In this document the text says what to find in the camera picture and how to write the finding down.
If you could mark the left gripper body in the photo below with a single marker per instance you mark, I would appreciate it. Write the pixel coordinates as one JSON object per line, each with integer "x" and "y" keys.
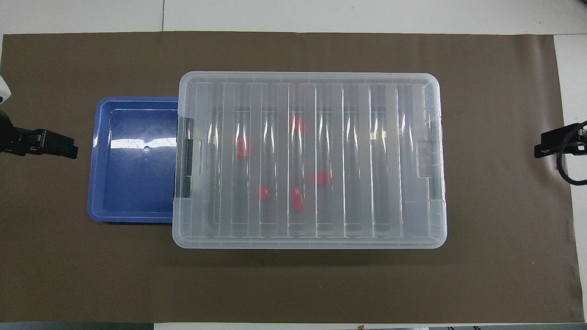
{"x": 11, "y": 140}

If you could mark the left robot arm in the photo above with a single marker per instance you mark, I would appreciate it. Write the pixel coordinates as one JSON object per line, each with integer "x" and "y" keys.
{"x": 3, "y": 89}

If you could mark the clear plastic storage box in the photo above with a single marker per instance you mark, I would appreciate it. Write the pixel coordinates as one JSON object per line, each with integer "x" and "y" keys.
{"x": 185, "y": 156}
{"x": 357, "y": 238}

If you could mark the red block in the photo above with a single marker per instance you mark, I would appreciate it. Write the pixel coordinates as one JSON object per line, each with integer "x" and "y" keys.
{"x": 297, "y": 200}
{"x": 241, "y": 147}
{"x": 323, "y": 178}
{"x": 297, "y": 123}
{"x": 264, "y": 192}

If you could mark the blue plastic tray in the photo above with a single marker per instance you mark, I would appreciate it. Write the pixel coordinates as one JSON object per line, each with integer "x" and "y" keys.
{"x": 133, "y": 183}

